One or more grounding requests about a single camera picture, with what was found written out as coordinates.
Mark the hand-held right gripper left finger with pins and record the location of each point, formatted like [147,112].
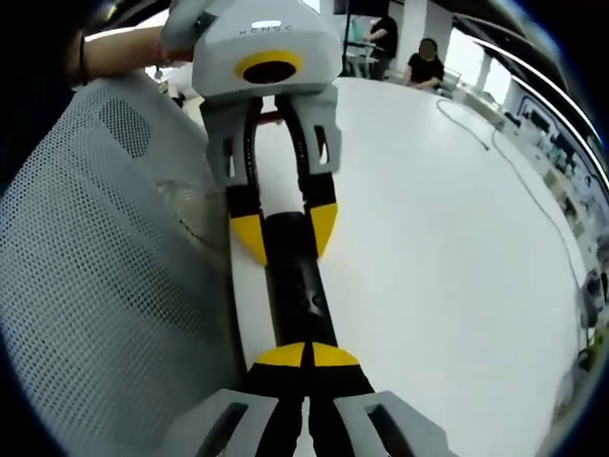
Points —
[238,423]

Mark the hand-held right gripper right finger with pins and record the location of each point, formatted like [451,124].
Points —
[371,423]

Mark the person's left hand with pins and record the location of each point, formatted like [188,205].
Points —
[173,53]

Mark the white mesh bag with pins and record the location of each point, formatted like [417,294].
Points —
[104,266]

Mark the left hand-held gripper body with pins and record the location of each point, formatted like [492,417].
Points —
[266,38]

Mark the large black screen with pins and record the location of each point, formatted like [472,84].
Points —
[366,5]

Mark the black screen stand pole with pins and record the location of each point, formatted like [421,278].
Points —
[349,45]

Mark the black remote control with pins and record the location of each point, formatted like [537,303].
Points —
[297,281]

